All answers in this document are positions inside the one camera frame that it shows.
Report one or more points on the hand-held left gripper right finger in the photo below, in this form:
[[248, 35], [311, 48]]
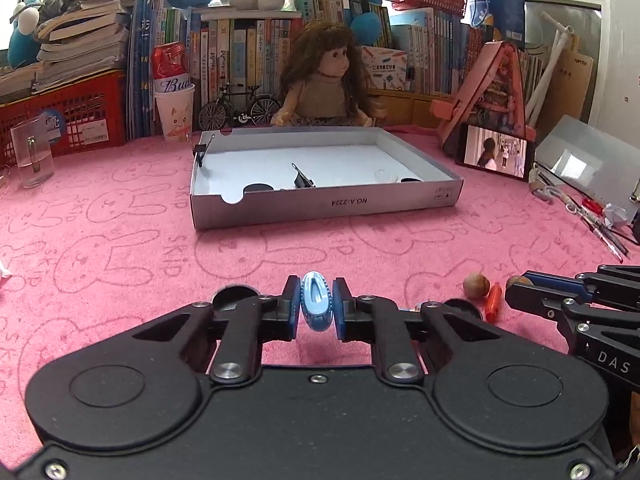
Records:
[[339, 317]]

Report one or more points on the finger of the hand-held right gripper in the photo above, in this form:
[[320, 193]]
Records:
[[535, 300], [555, 281]]

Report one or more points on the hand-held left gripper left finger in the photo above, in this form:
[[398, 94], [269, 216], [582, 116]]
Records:
[[292, 317]]

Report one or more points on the brown nut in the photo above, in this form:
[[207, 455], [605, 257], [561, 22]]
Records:
[[517, 282], [475, 287]]

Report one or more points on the blue hair clip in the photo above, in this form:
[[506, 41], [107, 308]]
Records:
[[316, 305]]

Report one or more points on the black round case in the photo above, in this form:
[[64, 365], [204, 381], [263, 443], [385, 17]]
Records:
[[235, 296]]

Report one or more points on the black shallow cap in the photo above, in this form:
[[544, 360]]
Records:
[[465, 307]]

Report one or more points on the grey cardboard tray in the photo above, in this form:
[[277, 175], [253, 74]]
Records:
[[325, 205]]

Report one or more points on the black disc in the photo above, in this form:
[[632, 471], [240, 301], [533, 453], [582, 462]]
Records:
[[257, 188]]

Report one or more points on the large black binder clip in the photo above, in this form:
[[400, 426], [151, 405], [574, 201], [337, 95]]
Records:
[[304, 181]]

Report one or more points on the clear plastic dome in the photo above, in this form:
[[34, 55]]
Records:
[[386, 176]]

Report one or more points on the black deep cap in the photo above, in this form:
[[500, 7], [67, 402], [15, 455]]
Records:
[[411, 181]]

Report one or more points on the dark pen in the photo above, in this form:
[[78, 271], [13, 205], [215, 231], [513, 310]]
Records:
[[607, 237]]

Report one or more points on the red plastic item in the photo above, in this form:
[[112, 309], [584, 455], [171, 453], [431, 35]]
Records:
[[592, 205]]

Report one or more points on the crumpled white paper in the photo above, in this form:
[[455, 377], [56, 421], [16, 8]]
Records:
[[615, 215]]

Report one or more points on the black smartphone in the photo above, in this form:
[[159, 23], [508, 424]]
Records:
[[495, 152]]

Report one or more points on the pink bunny-print towel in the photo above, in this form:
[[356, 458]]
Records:
[[125, 240]]

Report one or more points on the small black binder clip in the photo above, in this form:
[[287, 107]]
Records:
[[200, 152]]

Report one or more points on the tan cardboard sheet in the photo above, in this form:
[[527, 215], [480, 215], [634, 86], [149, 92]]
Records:
[[572, 90]]

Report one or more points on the row of thin colourful booklets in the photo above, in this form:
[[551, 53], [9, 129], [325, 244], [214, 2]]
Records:
[[531, 80]]

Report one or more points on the black miniature bicycle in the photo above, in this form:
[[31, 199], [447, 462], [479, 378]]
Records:
[[243, 118]]

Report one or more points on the pink triangular phone stand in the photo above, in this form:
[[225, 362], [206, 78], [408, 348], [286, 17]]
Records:
[[495, 85]]

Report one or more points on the white plastic pipe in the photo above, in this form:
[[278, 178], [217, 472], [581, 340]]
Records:
[[550, 65]]

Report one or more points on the brown-haired doll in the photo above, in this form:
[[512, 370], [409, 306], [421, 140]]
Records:
[[327, 95]]

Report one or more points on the white cat paper cup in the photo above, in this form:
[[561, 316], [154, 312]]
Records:
[[175, 115]]

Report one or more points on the white printed box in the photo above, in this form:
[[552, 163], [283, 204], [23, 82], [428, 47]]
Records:
[[390, 70]]

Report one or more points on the row of pale-spined upright books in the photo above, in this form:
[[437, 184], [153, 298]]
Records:
[[440, 45]]

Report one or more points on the row of colourful upright books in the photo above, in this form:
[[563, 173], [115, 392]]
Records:
[[240, 55]]

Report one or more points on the blue paper bag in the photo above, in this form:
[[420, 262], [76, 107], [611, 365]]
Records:
[[500, 10]]

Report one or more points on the red beer can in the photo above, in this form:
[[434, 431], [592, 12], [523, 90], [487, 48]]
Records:
[[170, 67]]

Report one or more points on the row of thin blue booklets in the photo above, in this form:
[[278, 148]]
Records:
[[145, 70]]

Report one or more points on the large red plastic basket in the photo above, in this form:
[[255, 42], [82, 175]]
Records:
[[90, 110]]

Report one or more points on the crumpled white tissue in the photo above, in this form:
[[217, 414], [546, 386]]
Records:
[[4, 271]]

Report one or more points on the clear glass mug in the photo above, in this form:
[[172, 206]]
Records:
[[30, 160]]

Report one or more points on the stack of lying books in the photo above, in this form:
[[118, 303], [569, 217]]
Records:
[[80, 55]]

